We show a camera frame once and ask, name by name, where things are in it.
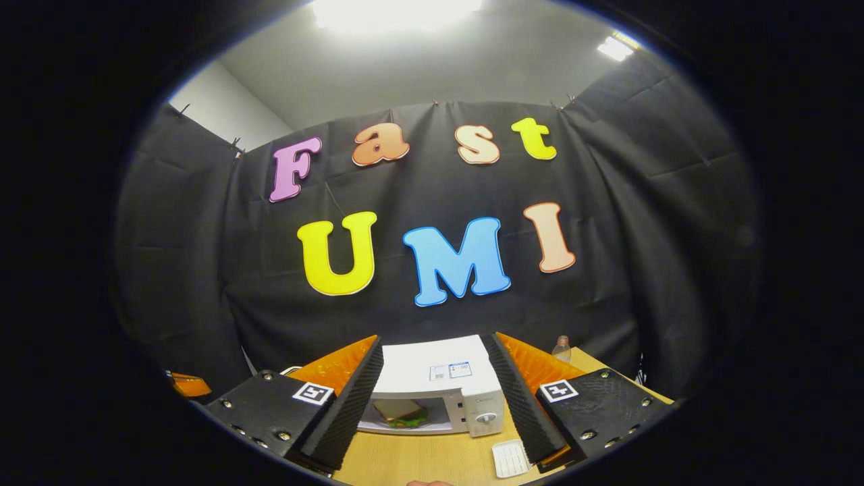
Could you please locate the white microwave oven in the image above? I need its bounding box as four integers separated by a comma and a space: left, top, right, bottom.
358, 335, 506, 438

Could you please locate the lettuce sandwich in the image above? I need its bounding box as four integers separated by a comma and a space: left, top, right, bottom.
373, 398, 429, 429

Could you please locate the white plastic food box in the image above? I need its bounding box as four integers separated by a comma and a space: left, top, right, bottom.
491, 439, 531, 479

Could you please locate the long ceiling light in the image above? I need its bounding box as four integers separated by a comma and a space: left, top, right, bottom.
310, 0, 483, 31

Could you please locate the small ceiling light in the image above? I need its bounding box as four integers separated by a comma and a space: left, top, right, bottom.
597, 35, 635, 63

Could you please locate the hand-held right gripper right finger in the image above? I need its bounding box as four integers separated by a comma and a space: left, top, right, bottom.
479, 331, 676, 473

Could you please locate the black backdrop cloth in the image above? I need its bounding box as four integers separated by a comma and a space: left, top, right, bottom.
111, 51, 763, 406

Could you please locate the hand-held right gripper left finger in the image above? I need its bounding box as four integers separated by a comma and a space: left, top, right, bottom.
205, 334, 385, 473

